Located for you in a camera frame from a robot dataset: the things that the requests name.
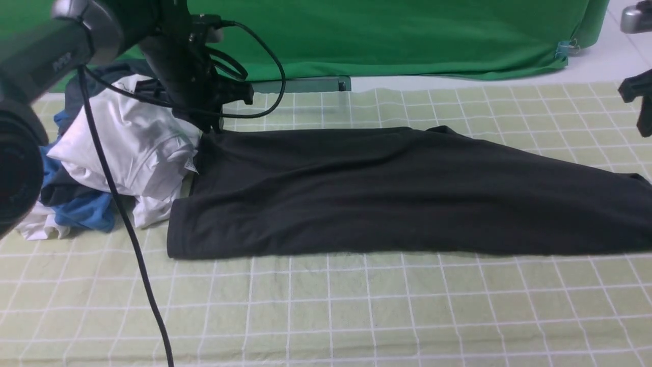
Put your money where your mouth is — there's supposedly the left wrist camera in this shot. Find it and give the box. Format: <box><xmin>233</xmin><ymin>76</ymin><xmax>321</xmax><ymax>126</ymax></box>
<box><xmin>173</xmin><ymin>14</ymin><xmax>224</xmax><ymax>46</ymax></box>

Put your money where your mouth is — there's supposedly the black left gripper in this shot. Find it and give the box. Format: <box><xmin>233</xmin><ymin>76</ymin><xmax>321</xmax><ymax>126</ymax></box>
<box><xmin>135</xmin><ymin>36</ymin><xmax>254</xmax><ymax>133</ymax></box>

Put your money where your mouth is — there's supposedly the white crumpled shirt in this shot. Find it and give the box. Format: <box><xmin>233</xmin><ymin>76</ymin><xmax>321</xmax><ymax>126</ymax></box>
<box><xmin>16</xmin><ymin>90</ymin><xmax>202</xmax><ymax>240</ymax></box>

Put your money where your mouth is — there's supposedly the blue crumpled shirt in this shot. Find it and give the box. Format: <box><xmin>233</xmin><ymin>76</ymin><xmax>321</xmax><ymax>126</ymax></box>
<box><xmin>41</xmin><ymin>110</ymin><xmax>117</xmax><ymax>232</ymax></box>

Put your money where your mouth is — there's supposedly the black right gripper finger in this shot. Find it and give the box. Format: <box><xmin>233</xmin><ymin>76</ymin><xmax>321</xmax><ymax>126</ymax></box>
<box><xmin>618</xmin><ymin>69</ymin><xmax>652</xmax><ymax>102</ymax></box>
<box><xmin>637</xmin><ymin>99</ymin><xmax>652</xmax><ymax>138</ymax></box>

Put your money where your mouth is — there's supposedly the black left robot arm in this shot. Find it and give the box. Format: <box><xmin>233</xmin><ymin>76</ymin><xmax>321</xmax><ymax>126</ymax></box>
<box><xmin>2</xmin><ymin>1</ymin><xmax>254</xmax><ymax>235</ymax></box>

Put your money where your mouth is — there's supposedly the dark gray long-sleeved shirt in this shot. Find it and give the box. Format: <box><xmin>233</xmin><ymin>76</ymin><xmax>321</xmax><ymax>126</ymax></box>
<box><xmin>166</xmin><ymin>126</ymin><xmax>651</xmax><ymax>260</ymax></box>

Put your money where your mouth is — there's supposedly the green backdrop cloth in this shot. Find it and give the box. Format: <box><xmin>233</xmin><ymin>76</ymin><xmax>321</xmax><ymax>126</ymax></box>
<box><xmin>0</xmin><ymin>0</ymin><xmax>611</xmax><ymax>92</ymax></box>

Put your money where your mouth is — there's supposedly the blue binder clip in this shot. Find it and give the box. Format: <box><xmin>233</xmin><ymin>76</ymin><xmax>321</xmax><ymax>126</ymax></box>
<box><xmin>555</xmin><ymin>39</ymin><xmax>582</xmax><ymax>60</ymax></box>

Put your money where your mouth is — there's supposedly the black left camera cable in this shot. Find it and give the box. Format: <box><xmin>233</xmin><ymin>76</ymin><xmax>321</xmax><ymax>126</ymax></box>
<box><xmin>76</xmin><ymin>19</ymin><xmax>287</xmax><ymax>367</ymax></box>

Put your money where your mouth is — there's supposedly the light green checkered tablecloth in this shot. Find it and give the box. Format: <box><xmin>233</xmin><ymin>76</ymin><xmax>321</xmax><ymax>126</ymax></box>
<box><xmin>1</xmin><ymin>82</ymin><xmax>651</xmax><ymax>366</ymax></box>

